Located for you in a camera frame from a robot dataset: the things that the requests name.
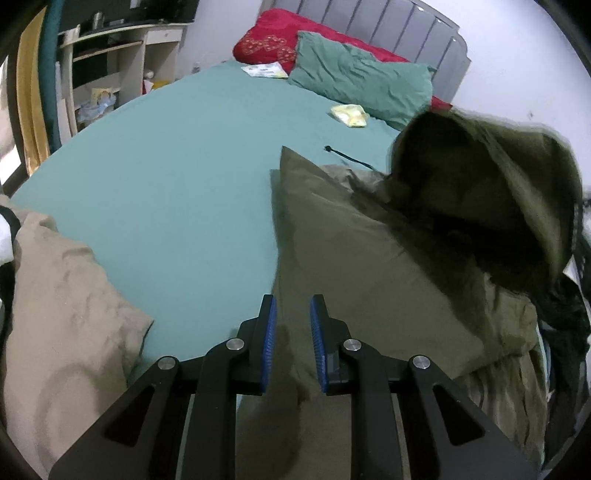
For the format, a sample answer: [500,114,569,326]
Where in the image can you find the teal curtain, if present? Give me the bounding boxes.
[38,0,64,154]

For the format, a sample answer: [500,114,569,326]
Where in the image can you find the beige folded garment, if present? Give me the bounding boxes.
[1,197,153,478]

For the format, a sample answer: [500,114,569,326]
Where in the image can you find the white folded cloth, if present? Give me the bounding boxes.
[0,206,21,266]

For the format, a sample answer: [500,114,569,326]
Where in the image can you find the green pillow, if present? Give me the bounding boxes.
[288,31,433,130]

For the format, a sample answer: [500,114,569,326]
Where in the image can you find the black clothes pile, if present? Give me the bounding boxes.
[537,193,591,471]

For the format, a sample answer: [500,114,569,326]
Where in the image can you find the olive green large garment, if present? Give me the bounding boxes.
[236,111,582,479]

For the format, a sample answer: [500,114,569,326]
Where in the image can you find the grey padded headboard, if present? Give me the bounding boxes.
[259,0,471,103]

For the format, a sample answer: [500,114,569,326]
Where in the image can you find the black cable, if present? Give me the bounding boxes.
[323,145,378,173]

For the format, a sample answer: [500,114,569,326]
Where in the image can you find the yellow plastic packet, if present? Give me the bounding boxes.
[331,104,369,128]

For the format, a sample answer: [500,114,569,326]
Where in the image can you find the yellow curtain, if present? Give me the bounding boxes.
[16,8,50,176]

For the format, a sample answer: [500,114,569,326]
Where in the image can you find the red patterned pillow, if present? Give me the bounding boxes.
[232,8,454,112]

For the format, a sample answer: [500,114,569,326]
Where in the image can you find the teal bed sheet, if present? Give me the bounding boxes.
[12,61,397,365]

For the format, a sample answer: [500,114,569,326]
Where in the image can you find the white paper sheet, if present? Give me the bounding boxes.
[242,62,288,79]

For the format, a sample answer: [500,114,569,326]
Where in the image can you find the beige wooden desk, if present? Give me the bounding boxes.
[55,22,187,138]

